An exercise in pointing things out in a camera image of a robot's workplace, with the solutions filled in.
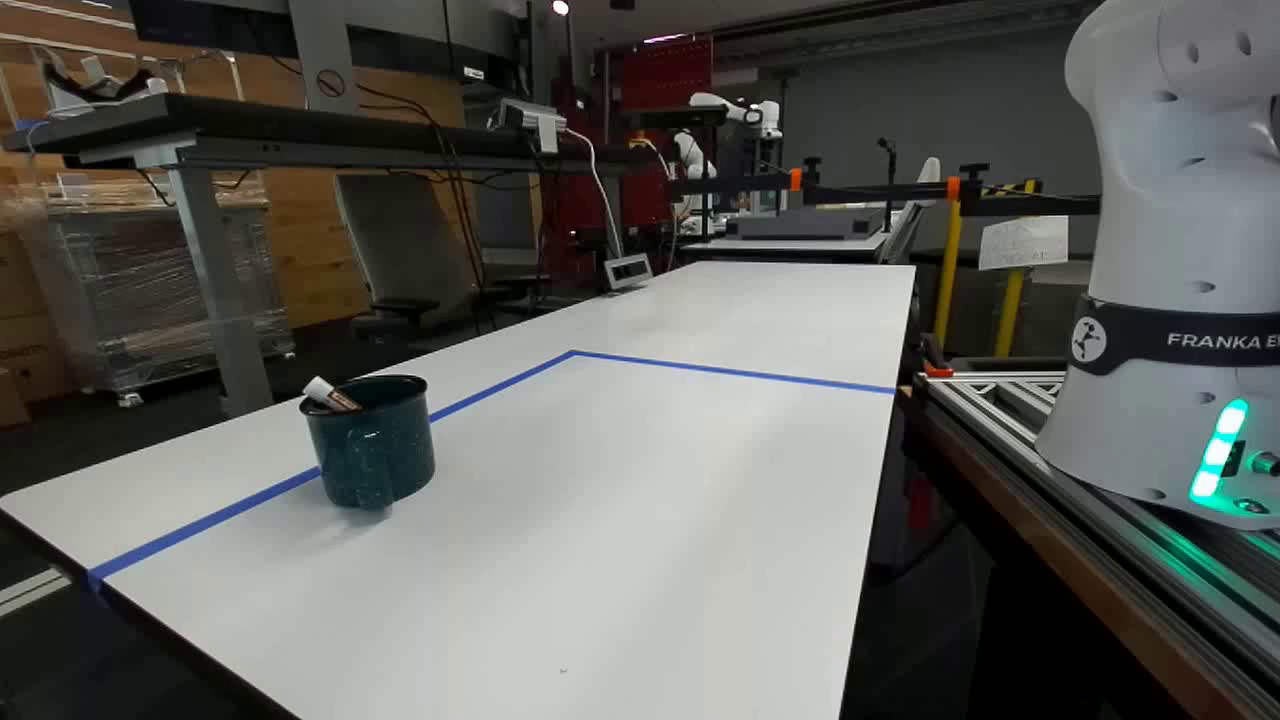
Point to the red and white marker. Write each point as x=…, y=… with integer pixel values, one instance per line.
x=324, y=395

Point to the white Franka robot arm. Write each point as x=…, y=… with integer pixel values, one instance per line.
x=1173, y=242

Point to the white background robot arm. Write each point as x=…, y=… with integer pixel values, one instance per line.
x=727, y=113

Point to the dark blue enamel mug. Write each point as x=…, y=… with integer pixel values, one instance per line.
x=372, y=454

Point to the small white tabletop device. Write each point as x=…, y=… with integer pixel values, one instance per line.
x=624, y=269

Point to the red cabinet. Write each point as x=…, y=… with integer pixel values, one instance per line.
x=654, y=120

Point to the dark background workbench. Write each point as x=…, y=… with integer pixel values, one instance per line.
x=852, y=221

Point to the white power adapter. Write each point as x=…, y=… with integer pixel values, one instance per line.
x=534, y=120

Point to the white paper sign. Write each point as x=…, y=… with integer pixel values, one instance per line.
x=1021, y=242

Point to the grey standing desk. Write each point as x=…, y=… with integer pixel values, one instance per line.
x=265, y=132

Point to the wooden bench top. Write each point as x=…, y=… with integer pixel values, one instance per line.
x=1066, y=563

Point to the plastic wrapped rack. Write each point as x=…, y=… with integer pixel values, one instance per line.
x=120, y=285

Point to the tall yellow post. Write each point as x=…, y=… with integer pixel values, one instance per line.
x=949, y=267

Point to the short yellow post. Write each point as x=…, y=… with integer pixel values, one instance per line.
x=1009, y=315

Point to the aluminium rail frame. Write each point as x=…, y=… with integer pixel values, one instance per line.
x=1012, y=404

